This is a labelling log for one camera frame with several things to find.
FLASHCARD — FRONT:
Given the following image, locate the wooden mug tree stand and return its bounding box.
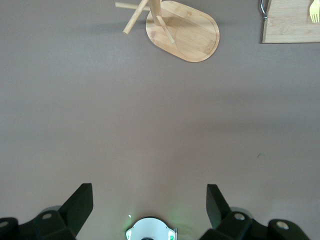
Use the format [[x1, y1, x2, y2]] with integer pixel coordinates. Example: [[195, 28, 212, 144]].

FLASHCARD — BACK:
[[115, 0, 221, 64]]

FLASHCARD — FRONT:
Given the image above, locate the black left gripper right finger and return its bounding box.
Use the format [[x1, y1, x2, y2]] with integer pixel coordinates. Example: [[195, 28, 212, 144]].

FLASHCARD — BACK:
[[199, 184, 268, 240]]

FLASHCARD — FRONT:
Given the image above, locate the yellow plastic fork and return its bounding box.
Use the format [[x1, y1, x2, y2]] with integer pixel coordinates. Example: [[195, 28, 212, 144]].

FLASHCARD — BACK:
[[308, 0, 320, 24]]

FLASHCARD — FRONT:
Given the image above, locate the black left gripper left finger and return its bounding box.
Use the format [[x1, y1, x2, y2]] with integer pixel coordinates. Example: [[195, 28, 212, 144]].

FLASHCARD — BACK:
[[17, 183, 94, 240]]

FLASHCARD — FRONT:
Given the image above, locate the wooden cutting board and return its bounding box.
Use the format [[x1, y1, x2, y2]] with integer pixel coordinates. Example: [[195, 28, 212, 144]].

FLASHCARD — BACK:
[[258, 0, 320, 45]]

